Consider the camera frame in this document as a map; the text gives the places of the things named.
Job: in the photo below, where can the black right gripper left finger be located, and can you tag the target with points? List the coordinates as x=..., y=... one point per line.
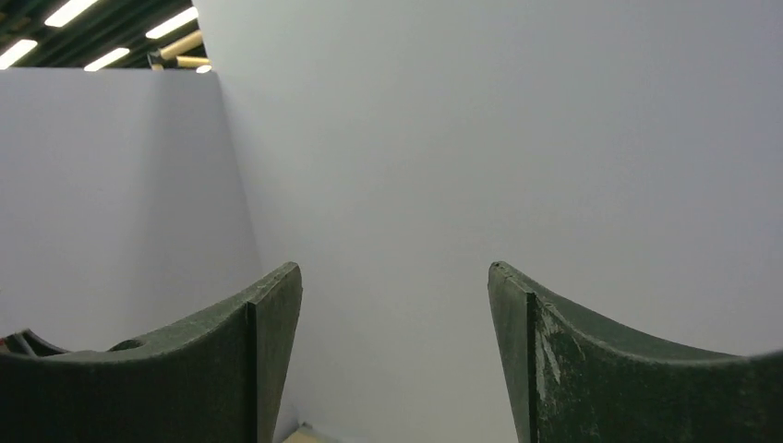
x=214, y=376

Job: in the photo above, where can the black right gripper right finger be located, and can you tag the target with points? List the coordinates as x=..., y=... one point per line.
x=573, y=375

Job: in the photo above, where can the wooden ceiling beams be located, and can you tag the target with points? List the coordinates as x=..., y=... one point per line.
x=175, y=55

